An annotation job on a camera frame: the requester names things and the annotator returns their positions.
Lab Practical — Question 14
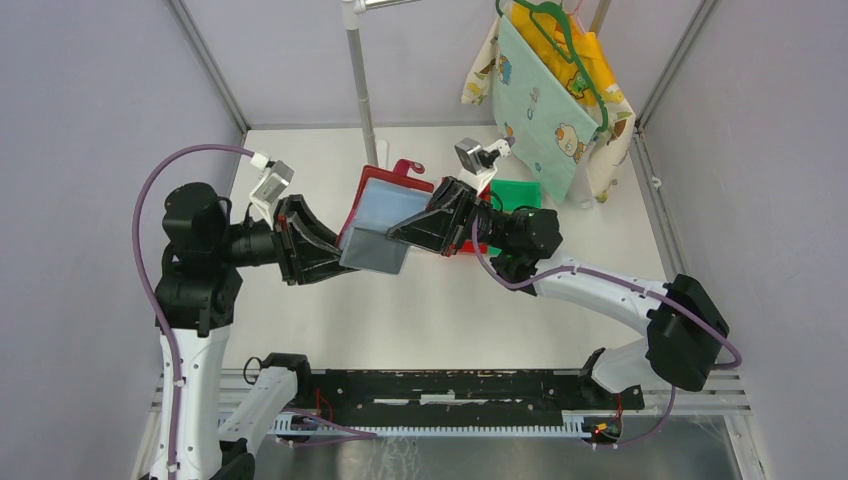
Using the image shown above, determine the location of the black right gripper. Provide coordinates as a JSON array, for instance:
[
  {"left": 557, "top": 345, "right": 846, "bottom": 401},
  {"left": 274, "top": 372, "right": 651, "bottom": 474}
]
[{"left": 383, "top": 179, "right": 511, "bottom": 260}]

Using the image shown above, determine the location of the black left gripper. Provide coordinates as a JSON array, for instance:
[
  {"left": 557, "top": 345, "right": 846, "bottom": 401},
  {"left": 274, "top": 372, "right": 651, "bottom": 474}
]
[{"left": 215, "top": 189, "right": 363, "bottom": 279}]

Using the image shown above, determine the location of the dark grey credit card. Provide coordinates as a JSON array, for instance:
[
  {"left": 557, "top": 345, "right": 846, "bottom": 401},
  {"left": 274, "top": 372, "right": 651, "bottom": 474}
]
[{"left": 339, "top": 227, "right": 409, "bottom": 275}]

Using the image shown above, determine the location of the red leather card holder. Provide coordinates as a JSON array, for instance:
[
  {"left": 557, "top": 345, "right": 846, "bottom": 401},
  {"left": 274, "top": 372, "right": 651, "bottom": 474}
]
[{"left": 337, "top": 159, "right": 434, "bottom": 251}]

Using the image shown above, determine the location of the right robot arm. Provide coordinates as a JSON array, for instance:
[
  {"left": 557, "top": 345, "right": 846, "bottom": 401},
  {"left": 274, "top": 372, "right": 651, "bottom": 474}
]
[{"left": 387, "top": 177, "right": 741, "bottom": 408}]

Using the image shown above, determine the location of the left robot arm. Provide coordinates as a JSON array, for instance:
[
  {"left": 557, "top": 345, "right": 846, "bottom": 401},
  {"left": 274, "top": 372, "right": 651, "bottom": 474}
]
[{"left": 149, "top": 182, "right": 344, "bottom": 479}]

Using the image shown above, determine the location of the red plastic bin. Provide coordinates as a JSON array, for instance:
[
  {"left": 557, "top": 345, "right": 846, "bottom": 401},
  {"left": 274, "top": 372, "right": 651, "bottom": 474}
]
[{"left": 451, "top": 186, "right": 500, "bottom": 255}]

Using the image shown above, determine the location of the green plastic bin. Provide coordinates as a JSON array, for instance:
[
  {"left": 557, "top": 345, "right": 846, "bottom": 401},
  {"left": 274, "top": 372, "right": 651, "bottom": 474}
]
[{"left": 490, "top": 179, "right": 543, "bottom": 213}]

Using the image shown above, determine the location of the white stand base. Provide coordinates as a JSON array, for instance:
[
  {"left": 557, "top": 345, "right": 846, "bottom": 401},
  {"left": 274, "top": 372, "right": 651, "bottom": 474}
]
[{"left": 375, "top": 139, "right": 389, "bottom": 169}]

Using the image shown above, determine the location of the mint cartoon cloth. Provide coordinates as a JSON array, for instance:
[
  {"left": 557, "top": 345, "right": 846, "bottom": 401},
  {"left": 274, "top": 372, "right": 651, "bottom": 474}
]
[{"left": 491, "top": 16, "right": 598, "bottom": 204}]

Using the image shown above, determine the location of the cream cartoon cloth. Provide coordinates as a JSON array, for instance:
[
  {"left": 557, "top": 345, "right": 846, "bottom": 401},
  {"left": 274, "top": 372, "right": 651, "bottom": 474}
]
[{"left": 460, "top": 20, "right": 635, "bottom": 203}]

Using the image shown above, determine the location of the yellow garment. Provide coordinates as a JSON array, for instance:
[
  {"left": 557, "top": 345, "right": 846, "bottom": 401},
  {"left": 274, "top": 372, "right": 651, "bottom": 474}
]
[{"left": 509, "top": 1, "right": 625, "bottom": 108}]

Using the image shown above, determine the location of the silver stand pole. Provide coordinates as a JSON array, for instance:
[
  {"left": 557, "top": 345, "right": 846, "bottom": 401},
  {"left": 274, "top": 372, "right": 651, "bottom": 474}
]
[{"left": 341, "top": 0, "right": 378, "bottom": 167}]

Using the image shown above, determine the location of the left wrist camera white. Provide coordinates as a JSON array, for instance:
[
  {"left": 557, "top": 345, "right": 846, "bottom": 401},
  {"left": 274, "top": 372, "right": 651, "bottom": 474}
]
[{"left": 248, "top": 152, "right": 294, "bottom": 226}]

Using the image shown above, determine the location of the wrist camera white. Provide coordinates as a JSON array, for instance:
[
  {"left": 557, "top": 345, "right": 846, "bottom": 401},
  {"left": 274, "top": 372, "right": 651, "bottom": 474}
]
[
  {"left": 248, "top": 152, "right": 294, "bottom": 226},
  {"left": 454, "top": 136, "right": 515, "bottom": 196}
]

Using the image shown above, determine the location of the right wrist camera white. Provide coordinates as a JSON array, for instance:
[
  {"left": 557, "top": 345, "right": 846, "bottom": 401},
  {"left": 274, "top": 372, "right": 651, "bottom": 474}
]
[{"left": 454, "top": 136, "right": 515, "bottom": 196}]

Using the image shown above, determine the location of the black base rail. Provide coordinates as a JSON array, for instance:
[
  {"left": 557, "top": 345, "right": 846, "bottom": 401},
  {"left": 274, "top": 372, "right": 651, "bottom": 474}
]
[{"left": 289, "top": 369, "right": 645, "bottom": 428}]

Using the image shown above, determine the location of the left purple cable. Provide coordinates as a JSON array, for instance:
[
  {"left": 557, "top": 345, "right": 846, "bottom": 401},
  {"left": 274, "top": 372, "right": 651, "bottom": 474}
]
[{"left": 132, "top": 144, "right": 376, "bottom": 480}]

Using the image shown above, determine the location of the purple cable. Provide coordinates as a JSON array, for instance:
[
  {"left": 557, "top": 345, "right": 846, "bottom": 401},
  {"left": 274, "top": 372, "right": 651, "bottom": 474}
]
[
  {"left": 470, "top": 135, "right": 743, "bottom": 448},
  {"left": 132, "top": 144, "right": 376, "bottom": 480}
]

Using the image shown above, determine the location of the white cable duct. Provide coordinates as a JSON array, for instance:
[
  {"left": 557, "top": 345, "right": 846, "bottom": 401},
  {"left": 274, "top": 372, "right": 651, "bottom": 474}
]
[{"left": 264, "top": 411, "right": 624, "bottom": 439}]

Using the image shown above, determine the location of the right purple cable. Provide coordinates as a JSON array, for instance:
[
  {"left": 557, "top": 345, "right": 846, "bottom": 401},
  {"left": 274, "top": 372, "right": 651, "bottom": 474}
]
[{"left": 470, "top": 135, "right": 743, "bottom": 448}]

